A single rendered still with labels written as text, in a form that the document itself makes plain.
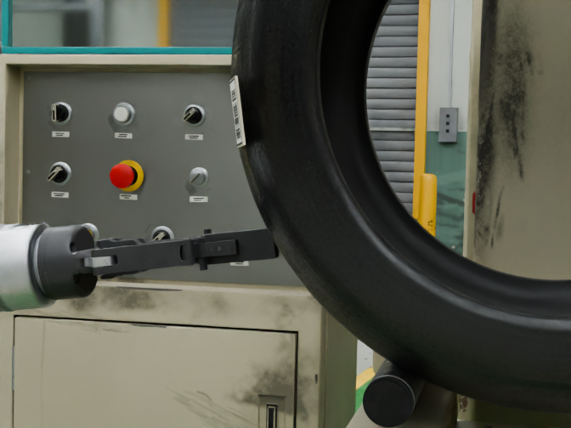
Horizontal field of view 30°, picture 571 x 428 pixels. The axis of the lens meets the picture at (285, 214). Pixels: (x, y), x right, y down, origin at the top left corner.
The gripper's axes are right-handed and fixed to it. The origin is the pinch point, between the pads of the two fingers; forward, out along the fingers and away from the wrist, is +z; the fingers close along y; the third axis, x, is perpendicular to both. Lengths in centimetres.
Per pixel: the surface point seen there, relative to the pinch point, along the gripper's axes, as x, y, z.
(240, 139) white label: -9.8, -12.0, 4.1
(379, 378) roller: 12.1, -9.9, 13.7
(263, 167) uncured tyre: -7.2, -11.1, 5.7
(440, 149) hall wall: -30, 917, -39
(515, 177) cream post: -3.7, 26.7, 26.9
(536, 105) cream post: -11.8, 26.7, 30.1
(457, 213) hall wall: 33, 915, -29
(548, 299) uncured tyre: 9.6, 15.7, 29.1
